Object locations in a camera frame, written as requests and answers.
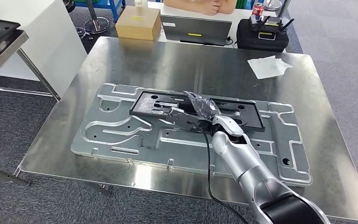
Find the person's hand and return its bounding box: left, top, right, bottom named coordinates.
left=201, top=0, right=222, bottom=16

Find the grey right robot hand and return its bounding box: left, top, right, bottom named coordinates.
left=183, top=90, right=224, bottom=122

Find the black plastic plate bracket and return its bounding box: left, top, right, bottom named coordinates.
left=129, top=89, right=266, bottom=133

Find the stainless steel workbench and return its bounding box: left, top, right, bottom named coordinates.
left=13, top=36, right=358, bottom=224

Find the grey laptop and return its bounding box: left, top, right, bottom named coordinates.
left=159, top=14, right=233, bottom=47

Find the white desk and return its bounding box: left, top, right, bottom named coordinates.
left=147, top=0, right=288, bottom=54

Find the red soda can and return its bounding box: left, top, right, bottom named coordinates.
left=251, top=2, right=265, bottom=17

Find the black carrying case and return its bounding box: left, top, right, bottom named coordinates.
left=236, top=18, right=290, bottom=53

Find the black controller with antennas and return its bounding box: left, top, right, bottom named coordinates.
left=248, top=14, right=295, bottom=42

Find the chrome stanchion with round base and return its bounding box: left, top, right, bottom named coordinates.
left=263, top=0, right=292, bottom=20
left=83, top=0, right=111, bottom=34

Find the white tissue paper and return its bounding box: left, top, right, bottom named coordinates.
left=247, top=55, right=294, bottom=80

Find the brown cardboard box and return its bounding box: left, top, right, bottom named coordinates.
left=115, top=5, right=162, bottom=42

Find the stamped grey metal panel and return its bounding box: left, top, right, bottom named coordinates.
left=70, top=82, right=313, bottom=187

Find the white cabinet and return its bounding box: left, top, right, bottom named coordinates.
left=0, top=0, right=88, bottom=98

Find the stainless steel side table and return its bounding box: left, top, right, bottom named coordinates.
left=0, top=29, right=62, bottom=102

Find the grey metal bar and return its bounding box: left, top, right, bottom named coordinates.
left=0, top=162, right=31, bottom=188

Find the black camera cable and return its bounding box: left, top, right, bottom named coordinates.
left=187, top=120, right=250, bottom=224

